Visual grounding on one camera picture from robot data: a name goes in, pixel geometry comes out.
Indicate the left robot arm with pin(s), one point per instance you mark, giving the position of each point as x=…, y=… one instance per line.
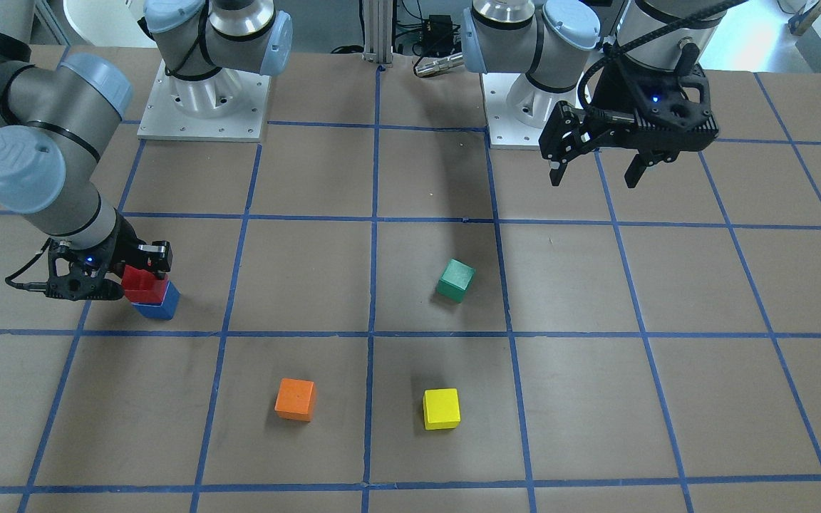
x=555, y=45

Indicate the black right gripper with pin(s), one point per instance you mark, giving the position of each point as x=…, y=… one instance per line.
x=127, y=247

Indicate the yellow wooden block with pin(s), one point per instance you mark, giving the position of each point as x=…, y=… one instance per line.
x=441, y=409

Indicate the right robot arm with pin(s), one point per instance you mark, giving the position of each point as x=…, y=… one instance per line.
x=55, y=124

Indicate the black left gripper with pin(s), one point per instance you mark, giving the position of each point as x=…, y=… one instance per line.
x=618, y=94

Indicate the blue wooden block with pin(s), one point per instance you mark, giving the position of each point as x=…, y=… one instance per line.
x=163, y=310

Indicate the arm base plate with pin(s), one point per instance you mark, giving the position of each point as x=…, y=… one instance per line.
x=232, y=106
x=517, y=111

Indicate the orange wooden block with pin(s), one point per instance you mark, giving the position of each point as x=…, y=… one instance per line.
x=296, y=400

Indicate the green wooden block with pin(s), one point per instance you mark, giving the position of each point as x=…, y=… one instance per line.
x=455, y=280

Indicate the red wooden block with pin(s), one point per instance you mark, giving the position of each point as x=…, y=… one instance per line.
x=143, y=287

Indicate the aluminium frame post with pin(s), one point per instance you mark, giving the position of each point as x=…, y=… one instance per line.
x=377, y=29

